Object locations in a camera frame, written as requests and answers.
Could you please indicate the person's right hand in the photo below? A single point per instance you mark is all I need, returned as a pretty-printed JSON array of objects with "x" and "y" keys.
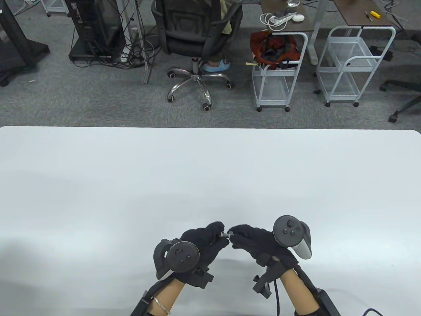
[{"x": 256, "y": 240}]

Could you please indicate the person's left hand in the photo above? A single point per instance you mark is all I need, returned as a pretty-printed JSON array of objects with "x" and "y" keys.
[{"x": 204, "y": 240}]

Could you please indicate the person's left forearm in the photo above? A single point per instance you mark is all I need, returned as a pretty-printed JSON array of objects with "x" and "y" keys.
[{"x": 166, "y": 296}]

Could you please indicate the black left forearm sensor box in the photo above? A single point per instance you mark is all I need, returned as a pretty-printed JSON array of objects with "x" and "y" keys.
[{"x": 141, "y": 302}]

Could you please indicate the person's right forearm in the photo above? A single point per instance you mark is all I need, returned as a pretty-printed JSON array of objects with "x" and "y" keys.
[{"x": 296, "y": 289}]

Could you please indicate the black right forearm sensor box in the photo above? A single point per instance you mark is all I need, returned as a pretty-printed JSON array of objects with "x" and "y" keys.
[{"x": 325, "y": 302}]

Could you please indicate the grey left hand controller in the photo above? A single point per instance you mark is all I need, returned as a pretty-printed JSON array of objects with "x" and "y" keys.
[{"x": 181, "y": 256}]

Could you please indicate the grey hand controller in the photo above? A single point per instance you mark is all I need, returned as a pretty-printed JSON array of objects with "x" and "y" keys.
[
  {"x": 287, "y": 230},
  {"x": 181, "y": 256}
]

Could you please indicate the grey right hand controller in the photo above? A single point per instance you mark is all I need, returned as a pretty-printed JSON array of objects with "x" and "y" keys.
[{"x": 287, "y": 230}]

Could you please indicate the yellow tag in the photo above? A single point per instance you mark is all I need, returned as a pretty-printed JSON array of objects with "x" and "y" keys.
[{"x": 251, "y": 64}]

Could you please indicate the red and black bag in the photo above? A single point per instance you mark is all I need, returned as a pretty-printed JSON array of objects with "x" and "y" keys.
[{"x": 263, "y": 46}]

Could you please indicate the black mesh office chair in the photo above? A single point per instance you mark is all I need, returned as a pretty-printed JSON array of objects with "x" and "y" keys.
[{"x": 190, "y": 33}]

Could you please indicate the black chair base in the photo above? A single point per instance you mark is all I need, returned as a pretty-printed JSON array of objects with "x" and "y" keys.
[{"x": 401, "y": 84}]

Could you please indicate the brown top desk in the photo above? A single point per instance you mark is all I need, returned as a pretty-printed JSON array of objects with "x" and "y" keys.
[
  {"x": 304, "y": 27},
  {"x": 358, "y": 16}
]

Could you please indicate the white power strip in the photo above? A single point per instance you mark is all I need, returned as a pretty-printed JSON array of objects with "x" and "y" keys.
[{"x": 284, "y": 16}]

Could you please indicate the white round mouse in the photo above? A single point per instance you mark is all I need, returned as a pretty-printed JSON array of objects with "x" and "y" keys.
[{"x": 298, "y": 18}]

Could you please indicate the black power adapter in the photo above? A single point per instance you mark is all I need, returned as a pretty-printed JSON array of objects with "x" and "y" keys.
[{"x": 388, "y": 55}]

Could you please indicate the clear water glass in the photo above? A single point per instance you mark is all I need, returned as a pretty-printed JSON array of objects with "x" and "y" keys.
[{"x": 293, "y": 3}]

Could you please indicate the black computer tower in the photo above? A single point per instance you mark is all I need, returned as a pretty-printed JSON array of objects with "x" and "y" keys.
[{"x": 95, "y": 23}]

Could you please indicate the small screwdriver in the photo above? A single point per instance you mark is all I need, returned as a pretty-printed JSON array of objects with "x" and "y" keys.
[{"x": 368, "y": 15}]

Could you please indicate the yellow utility knife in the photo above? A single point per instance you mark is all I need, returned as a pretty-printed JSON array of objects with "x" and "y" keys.
[{"x": 375, "y": 14}]

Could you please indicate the black rolling stand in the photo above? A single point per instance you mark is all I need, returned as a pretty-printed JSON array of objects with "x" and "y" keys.
[{"x": 13, "y": 39}]

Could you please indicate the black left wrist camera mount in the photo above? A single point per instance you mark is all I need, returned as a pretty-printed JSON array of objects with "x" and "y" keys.
[{"x": 200, "y": 279}]

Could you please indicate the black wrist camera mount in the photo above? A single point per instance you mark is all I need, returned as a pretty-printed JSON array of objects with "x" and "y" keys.
[
  {"x": 200, "y": 279},
  {"x": 263, "y": 286}
]

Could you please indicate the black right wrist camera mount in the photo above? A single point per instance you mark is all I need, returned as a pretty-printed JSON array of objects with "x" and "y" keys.
[{"x": 263, "y": 286}]

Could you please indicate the aluminium frame post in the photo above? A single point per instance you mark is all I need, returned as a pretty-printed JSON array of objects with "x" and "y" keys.
[{"x": 147, "y": 70}]

